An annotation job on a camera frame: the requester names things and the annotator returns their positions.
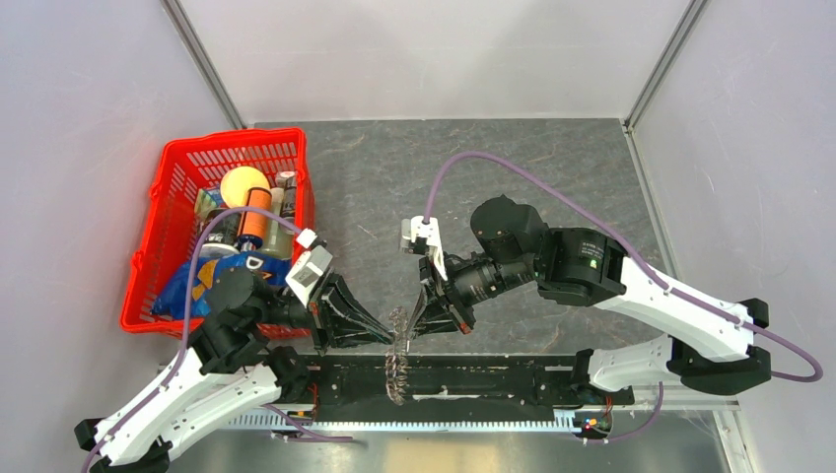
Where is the colourful small box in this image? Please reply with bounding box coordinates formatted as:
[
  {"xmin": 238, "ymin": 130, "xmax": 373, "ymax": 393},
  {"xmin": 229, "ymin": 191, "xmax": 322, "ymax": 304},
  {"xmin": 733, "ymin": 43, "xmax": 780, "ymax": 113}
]
[{"xmin": 193, "ymin": 186, "xmax": 224, "ymax": 216}]

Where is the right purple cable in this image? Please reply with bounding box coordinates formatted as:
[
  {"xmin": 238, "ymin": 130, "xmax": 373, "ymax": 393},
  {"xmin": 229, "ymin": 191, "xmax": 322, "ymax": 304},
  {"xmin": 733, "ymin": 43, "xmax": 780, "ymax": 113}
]
[{"xmin": 423, "ymin": 151, "xmax": 824, "ymax": 384}]

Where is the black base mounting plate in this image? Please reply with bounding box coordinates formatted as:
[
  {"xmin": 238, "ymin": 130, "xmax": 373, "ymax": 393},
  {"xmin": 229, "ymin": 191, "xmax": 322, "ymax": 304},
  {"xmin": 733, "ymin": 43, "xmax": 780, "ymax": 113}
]
[{"xmin": 268, "ymin": 346, "xmax": 635, "ymax": 423}]

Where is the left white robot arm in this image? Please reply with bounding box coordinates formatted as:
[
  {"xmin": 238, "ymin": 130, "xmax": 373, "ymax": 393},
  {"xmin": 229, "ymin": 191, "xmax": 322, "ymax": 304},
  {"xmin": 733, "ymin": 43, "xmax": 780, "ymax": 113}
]
[{"xmin": 75, "ymin": 269, "xmax": 393, "ymax": 472}]

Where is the yellow ball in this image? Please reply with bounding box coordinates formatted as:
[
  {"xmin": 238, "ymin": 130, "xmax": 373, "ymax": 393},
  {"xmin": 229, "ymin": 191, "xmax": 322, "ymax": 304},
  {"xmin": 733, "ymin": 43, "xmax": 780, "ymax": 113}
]
[{"xmin": 220, "ymin": 166, "xmax": 272, "ymax": 210}]

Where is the clear green bottle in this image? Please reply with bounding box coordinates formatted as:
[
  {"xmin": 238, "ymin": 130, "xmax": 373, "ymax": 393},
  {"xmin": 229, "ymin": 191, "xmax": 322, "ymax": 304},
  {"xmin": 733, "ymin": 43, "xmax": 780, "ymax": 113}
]
[{"xmin": 260, "ymin": 170, "xmax": 299, "ymax": 261}]

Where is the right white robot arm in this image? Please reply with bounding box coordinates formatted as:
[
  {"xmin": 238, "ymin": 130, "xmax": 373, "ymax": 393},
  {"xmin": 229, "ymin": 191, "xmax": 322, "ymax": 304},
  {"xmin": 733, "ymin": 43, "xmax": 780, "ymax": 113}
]
[{"xmin": 400, "ymin": 195, "xmax": 771, "ymax": 403}]

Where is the orange cylinder bottle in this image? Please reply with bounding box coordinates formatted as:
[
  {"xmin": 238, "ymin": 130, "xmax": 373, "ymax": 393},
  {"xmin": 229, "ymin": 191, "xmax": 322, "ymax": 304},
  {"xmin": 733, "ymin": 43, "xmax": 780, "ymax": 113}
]
[{"xmin": 238, "ymin": 187, "xmax": 272, "ymax": 251}]

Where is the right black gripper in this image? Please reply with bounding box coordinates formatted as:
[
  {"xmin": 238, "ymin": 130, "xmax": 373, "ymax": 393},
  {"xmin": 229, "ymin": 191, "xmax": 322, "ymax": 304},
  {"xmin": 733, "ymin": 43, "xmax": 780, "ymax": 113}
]
[{"xmin": 406, "ymin": 247, "xmax": 538, "ymax": 338}]

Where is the blue Doritos chip bag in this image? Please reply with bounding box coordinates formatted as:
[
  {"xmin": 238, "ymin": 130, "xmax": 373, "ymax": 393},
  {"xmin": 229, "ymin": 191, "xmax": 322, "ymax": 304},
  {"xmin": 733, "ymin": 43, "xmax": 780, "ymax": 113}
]
[{"xmin": 151, "ymin": 251, "xmax": 291, "ymax": 320}]

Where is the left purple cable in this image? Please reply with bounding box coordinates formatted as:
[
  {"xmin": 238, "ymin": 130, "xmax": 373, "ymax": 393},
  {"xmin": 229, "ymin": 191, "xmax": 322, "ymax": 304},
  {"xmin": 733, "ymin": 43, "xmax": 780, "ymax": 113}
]
[{"xmin": 79, "ymin": 206, "xmax": 312, "ymax": 473}]

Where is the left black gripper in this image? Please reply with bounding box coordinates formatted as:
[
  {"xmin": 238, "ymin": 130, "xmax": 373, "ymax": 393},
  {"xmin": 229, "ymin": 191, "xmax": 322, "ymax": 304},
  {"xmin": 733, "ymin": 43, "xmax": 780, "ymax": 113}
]
[{"xmin": 250, "ymin": 265, "xmax": 397, "ymax": 353}]

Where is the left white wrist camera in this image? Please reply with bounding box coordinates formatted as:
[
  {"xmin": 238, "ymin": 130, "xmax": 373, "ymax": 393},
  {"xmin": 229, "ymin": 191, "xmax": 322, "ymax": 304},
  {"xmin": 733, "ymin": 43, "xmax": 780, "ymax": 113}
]
[{"xmin": 285, "ymin": 229, "xmax": 333, "ymax": 306}]

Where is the purple cable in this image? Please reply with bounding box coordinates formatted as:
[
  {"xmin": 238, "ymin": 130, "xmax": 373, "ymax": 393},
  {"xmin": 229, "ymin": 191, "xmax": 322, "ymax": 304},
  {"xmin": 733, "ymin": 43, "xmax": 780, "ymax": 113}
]
[
  {"xmin": 79, "ymin": 206, "xmax": 312, "ymax": 473},
  {"xmin": 423, "ymin": 151, "xmax": 824, "ymax": 384}
]

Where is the black can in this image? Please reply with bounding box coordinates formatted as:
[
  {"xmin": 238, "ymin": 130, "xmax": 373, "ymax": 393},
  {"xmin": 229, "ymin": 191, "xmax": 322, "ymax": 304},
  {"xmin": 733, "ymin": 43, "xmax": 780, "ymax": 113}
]
[{"xmin": 199, "ymin": 213, "xmax": 242, "ymax": 259}]

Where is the red plastic basket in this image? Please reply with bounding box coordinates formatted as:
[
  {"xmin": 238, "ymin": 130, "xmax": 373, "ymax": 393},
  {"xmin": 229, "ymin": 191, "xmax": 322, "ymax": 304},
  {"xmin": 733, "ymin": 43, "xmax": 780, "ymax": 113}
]
[{"xmin": 119, "ymin": 127, "xmax": 316, "ymax": 339}]

